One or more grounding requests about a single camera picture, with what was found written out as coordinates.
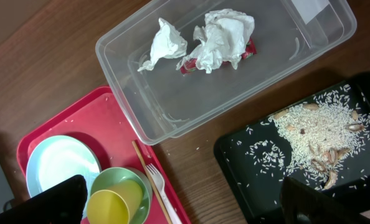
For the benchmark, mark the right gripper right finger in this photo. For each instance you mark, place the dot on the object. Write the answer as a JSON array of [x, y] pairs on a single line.
[[302, 204]]

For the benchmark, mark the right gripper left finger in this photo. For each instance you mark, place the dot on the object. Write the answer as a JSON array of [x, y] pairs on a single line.
[[63, 203]]

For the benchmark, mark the yellow cup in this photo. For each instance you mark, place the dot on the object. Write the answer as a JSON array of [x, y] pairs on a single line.
[[116, 204]]

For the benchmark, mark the food scraps and rice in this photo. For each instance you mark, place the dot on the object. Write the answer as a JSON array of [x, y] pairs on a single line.
[[322, 139]]

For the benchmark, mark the red snack wrapper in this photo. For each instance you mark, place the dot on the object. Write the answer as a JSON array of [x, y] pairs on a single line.
[[189, 66]]

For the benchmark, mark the white tissue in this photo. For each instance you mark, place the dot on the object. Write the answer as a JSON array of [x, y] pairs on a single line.
[[223, 39], [167, 43]]

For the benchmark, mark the large light blue plate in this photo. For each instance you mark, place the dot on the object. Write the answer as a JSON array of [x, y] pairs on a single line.
[[57, 159]]

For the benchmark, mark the green saucer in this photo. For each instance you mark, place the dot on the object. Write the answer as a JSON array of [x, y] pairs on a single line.
[[115, 175]]

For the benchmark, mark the black plastic tray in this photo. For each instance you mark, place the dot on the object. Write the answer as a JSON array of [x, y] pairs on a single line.
[[260, 202]]

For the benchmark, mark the red plastic tray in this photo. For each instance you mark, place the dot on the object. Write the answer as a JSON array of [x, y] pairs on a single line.
[[98, 121]]

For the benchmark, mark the wooden chopstick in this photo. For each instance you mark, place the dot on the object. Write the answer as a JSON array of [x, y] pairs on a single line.
[[155, 190]]

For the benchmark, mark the white plastic fork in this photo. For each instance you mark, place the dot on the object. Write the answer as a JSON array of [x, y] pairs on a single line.
[[160, 185]]

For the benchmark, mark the clear plastic bin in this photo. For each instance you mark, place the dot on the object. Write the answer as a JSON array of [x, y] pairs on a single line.
[[164, 103]]

